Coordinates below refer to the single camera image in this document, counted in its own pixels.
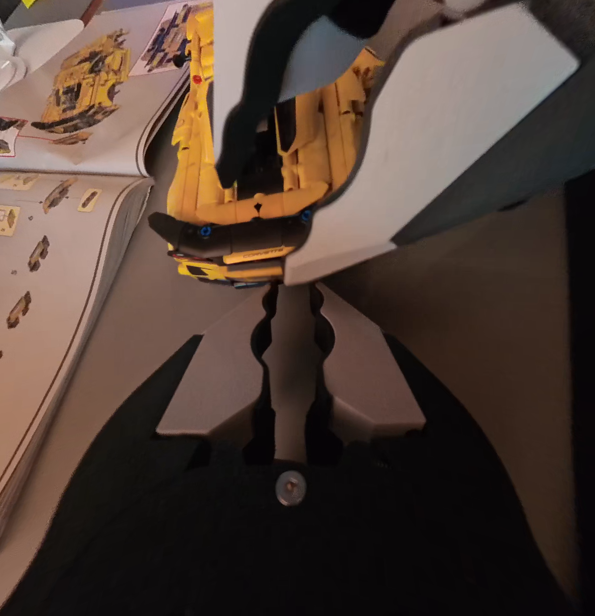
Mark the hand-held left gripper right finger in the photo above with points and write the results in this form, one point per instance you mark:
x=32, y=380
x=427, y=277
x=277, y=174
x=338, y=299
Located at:
x=374, y=385

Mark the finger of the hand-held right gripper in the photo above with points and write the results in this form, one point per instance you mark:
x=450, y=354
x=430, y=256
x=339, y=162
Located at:
x=446, y=120
x=235, y=72

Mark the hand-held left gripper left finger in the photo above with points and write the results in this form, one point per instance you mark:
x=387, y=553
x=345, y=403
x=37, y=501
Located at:
x=210, y=385

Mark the yellow toy brick car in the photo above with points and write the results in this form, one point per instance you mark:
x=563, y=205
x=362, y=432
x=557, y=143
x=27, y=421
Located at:
x=196, y=144

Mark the grey desk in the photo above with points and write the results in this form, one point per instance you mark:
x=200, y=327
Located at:
x=470, y=337

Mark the open instruction booklet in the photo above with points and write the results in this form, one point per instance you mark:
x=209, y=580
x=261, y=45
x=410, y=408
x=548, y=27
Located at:
x=47, y=288

